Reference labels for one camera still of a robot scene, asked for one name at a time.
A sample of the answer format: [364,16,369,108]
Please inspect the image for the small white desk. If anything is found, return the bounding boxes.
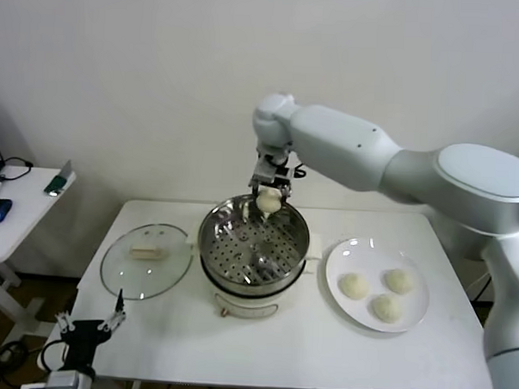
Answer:
[0,165,77,344]

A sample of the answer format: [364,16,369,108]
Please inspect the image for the white electric cooker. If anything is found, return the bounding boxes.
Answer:
[187,243,318,323]

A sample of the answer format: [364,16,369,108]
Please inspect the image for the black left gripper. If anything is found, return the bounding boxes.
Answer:
[53,285,130,371]

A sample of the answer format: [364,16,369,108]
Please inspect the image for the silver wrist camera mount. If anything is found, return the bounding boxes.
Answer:
[251,153,282,183]
[45,368,87,389]

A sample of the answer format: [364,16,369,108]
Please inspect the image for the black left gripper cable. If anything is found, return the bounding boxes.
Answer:
[39,338,70,370]

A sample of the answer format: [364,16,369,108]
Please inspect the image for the white steamed baozi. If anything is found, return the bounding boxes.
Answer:
[254,186,283,223]
[368,293,404,324]
[338,273,372,302]
[383,268,416,296]

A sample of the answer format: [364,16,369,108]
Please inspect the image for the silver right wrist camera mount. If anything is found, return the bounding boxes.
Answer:
[251,153,282,183]

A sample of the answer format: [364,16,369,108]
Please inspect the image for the white hanging cable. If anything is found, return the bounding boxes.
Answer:
[469,272,492,296]

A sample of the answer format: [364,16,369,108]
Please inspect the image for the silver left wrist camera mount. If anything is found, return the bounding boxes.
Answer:
[45,368,87,389]

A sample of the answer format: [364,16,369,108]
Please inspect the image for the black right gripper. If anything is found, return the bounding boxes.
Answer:
[248,157,297,204]

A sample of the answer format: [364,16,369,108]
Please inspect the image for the perforated steel steamer basket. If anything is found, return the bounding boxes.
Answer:
[182,191,324,293]

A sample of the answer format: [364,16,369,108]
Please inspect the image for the black cable with plug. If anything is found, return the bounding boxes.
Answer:
[473,276,495,303]

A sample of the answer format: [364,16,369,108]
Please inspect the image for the round glass pot lid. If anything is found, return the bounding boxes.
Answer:
[98,221,195,304]

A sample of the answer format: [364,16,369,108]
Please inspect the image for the black laptop cable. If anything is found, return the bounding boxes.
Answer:
[0,157,34,183]

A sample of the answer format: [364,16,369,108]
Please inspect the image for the green grey handheld device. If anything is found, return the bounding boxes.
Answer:
[42,158,75,199]

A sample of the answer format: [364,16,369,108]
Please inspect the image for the white floor plug with cables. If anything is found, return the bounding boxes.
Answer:
[0,342,27,367]

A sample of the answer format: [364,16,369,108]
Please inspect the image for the white round plate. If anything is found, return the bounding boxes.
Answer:
[322,235,433,336]

